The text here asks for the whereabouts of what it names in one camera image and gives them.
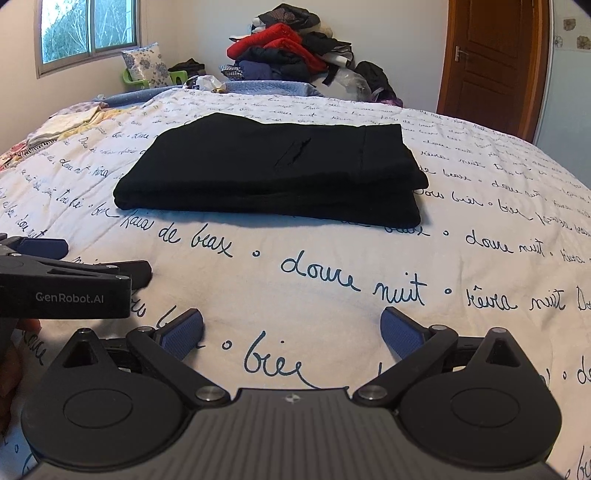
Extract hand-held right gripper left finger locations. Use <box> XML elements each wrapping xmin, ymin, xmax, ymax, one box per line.
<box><xmin>41</xmin><ymin>307</ymin><xmax>230</xmax><ymax>408</ymax></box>

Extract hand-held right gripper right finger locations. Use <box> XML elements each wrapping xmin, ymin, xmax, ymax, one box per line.
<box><xmin>353</xmin><ymin>306</ymin><xmax>546</xmax><ymax>405</ymax></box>

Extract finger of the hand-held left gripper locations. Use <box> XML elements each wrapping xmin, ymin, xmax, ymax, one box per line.
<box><xmin>0</xmin><ymin>233</ymin><xmax>70</xmax><ymax>260</ymax></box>
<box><xmin>55</xmin><ymin>260</ymin><xmax>154</xmax><ymax>291</ymax></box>

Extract black pants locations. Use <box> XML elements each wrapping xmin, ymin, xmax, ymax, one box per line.
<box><xmin>113</xmin><ymin>112</ymin><xmax>430</xmax><ymax>230</ymax></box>

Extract person's left hand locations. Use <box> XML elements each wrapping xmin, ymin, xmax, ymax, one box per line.
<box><xmin>0</xmin><ymin>318</ymin><xmax>43</xmax><ymax>433</ymax></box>

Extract floral patterned sheet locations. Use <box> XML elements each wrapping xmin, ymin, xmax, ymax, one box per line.
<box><xmin>0</xmin><ymin>140</ymin><xmax>52</xmax><ymax>172</ymax></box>

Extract white script-printed bedspread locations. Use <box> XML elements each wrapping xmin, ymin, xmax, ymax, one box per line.
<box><xmin>0</xmin><ymin>87</ymin><xmax>591</xmax><ymax>480</ymax></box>

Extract cream yellow cloth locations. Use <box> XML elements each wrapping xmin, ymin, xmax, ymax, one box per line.
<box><xmin>27</xmin><ymin>106</ymin><xmax>136</xmax><ymax>147</ymax></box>

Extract green basket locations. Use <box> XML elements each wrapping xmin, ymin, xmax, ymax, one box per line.
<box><xmin>122</xmin><ymin>68</ymin><xmax>186</xmax><ymax>89</ymax></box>

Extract crumpled white plastic bag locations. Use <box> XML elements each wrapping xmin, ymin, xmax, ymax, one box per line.
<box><xmin>187</xmin><ymin>74</ymin><xmax>225</xmax><ymax>92</ymax></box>

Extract floral pillow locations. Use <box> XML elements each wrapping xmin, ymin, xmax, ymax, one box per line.
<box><xmin>121</xmin><ymin>42</ymin><xmax>173</xmax><ymax>89</ymax></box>

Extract dark cloth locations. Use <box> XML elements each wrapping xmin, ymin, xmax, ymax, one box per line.
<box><xmin>168</xmin><ymin>58</ymin><xmax>206</xmax><ymax>77</ymax></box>

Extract window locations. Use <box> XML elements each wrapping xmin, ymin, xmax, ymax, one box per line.
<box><xmin>34</xmin><ymin>0</ymin><xmax>142</xmax><ymax>78</ymax></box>

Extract light blue blanket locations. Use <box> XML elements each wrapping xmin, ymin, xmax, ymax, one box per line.
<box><xmin>95</xmin><ymin>80</ymin><xmax>325</xmax><ymax>105</ymax></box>

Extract purple cloth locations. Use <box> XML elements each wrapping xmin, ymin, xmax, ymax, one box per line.
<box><xmin>374</xmin><ymin>88</ymin><xmax>403</xmax><ymax>108</ymax></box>

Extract clear plastic bag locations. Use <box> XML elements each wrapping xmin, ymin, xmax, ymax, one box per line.
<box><xmin>330</xmin><ymin>69</ymin><xmax>373</xmax><ymax>101</ymax></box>

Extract black bag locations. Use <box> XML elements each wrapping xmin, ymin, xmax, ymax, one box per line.
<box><xmin>355</xmin><ymin>61</ymin><xmax>398</xmax><ymax>100</ymax></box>

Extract pile of clothes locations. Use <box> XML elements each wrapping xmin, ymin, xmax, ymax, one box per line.
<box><xmin>221</xmin><ymin>4</ymin><xmax>356</xmax><ymax>86</ymax></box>

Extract brown wooden door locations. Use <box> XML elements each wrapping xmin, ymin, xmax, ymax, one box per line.
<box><xmin>436</xmin><ymin>0</ymin><xmax>551</xmax><ymax>145</ymax></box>

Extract frosted glass wardrobe door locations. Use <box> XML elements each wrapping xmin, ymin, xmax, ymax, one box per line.
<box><xmin>534</xmin><ymin>0</ymin><xmax>591</xmax><ymax>163</ymax></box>

